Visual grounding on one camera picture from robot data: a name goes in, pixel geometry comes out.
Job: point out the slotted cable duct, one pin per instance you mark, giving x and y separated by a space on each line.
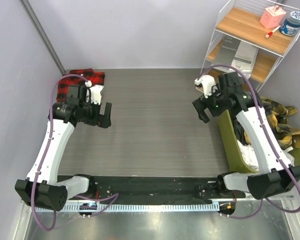
120 208

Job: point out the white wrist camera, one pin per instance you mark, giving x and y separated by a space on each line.
94 93
204 85

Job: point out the blue lidded jar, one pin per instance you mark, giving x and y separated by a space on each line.
291 24

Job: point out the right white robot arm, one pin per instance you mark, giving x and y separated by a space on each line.
276 173

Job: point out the green laundry basket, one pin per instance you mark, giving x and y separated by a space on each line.
233 154

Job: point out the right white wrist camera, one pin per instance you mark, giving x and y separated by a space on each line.
204 85

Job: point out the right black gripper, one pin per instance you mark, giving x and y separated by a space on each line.
203 102

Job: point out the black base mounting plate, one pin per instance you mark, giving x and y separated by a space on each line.
139 190

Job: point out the red white marker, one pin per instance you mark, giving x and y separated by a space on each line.
273 31

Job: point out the grey setup guide booklet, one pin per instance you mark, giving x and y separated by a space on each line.
227 51

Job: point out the yellow plaid long sleeve shirt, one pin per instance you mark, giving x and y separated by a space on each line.
277 117

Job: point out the white wire shelf unit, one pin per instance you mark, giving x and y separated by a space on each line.
240 19

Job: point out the white shirt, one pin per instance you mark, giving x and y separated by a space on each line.
249 156

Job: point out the grey corner wall post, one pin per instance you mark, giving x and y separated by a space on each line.
42 34

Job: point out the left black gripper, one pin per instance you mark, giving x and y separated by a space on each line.
101 120

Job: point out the pink cube power strip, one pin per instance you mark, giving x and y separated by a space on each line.
272 16

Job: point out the aluminium rail frame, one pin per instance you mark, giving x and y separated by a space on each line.
257 221

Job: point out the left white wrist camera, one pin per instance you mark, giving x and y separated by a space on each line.
94 93

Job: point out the red black plaid shirt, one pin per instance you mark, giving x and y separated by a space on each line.
96 77

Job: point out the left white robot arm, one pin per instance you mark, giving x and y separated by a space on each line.
41 187

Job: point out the white paper manuals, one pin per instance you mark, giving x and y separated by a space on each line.
245 58

